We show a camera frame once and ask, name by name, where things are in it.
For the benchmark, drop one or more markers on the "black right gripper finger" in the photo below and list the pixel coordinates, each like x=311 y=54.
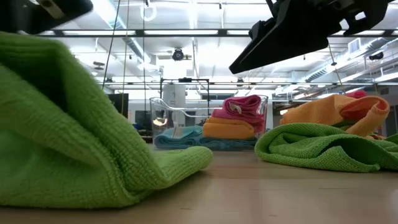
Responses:
x=289 y=40

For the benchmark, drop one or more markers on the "orange microfiber towel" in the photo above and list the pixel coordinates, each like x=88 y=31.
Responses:
x=317 y=112
x=227 y=129

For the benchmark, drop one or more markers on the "green microfiber towel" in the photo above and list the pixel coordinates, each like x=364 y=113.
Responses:
x=62 y=140
x=326 y=149

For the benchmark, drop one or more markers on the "clear plastic bin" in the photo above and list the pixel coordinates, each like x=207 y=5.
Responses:
x=161 y=105

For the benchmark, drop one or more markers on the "white ceiling vent unit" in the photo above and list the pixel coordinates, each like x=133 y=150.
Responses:
x=356 y=46

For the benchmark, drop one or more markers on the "black ceiling dome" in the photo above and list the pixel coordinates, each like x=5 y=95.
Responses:
x=376 y=56

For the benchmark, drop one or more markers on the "red object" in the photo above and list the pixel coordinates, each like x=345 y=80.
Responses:
x=357 y=93

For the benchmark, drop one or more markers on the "black monitor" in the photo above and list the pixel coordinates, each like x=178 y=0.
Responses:
x=119 y=104

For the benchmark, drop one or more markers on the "black overhead frame beam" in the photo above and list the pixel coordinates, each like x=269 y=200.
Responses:
x=140 y=32

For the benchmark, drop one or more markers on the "silver ceiling air duct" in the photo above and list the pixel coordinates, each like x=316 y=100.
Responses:
x=136 y=49

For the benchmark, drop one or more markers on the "black ceiling camera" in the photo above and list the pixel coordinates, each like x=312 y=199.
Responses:
x=178 y=54

